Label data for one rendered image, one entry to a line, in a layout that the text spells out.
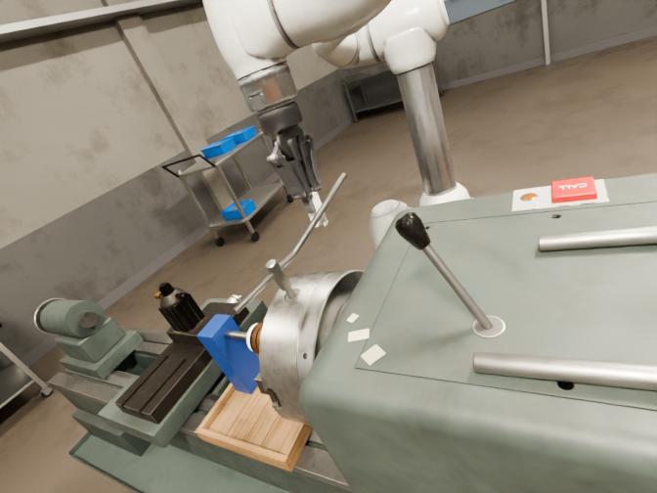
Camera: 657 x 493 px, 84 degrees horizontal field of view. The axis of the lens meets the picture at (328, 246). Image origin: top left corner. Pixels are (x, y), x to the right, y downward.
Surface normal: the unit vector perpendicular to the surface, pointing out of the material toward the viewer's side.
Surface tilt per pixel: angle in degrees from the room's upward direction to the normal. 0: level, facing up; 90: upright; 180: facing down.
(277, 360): 53
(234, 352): 90
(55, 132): 90
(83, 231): 90
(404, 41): 91
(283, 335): 35
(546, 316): 0
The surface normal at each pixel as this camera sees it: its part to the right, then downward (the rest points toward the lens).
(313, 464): -0.35, -0.82
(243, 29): -0.21, 0.53
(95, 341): 0.84, -0.06
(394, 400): -0.51, -0.47
